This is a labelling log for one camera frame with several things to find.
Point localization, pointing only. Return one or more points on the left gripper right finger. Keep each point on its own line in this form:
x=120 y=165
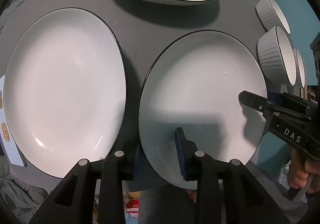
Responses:
x=196 y=165

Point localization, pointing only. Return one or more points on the white plate black rim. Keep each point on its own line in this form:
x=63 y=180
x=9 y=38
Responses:
x=195 y=85

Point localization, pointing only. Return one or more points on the large white round plate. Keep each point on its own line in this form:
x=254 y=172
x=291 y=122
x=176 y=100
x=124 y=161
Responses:
x=64 y=90

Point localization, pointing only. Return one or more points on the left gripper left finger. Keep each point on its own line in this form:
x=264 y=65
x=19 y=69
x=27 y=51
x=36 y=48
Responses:
x=117 y=167

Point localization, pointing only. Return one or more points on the white ribbed bowl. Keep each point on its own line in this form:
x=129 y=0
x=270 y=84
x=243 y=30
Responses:
x=300 y=69
x=270 y=15
x=276 y=57

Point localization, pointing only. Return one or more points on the white card with sticker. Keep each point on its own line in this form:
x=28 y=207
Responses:
x=9 y=144

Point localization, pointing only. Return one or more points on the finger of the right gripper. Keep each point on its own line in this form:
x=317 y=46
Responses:
x=253 y=101

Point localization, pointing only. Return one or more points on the right hand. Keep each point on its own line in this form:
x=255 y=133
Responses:
x=300 y=170

